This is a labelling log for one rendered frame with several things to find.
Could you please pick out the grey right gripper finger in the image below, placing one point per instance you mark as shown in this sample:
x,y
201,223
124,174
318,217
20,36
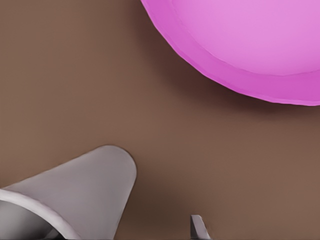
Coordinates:
x,y
197,228

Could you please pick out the white IKEA cup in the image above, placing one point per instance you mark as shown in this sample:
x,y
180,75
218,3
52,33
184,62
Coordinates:
x,y
85,190

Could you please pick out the pink round tray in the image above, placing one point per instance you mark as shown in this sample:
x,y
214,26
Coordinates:
x,y
245,40

